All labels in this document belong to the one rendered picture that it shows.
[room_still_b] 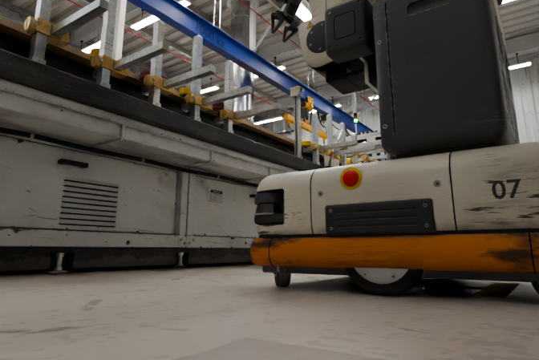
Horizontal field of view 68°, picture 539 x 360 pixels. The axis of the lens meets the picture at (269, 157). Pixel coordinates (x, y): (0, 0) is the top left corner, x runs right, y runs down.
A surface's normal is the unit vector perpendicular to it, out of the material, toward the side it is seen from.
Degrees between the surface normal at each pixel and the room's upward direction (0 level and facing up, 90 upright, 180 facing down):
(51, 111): 90
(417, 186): 90
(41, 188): 90
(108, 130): 90
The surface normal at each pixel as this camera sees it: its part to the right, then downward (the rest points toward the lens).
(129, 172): 0.82, -0.13
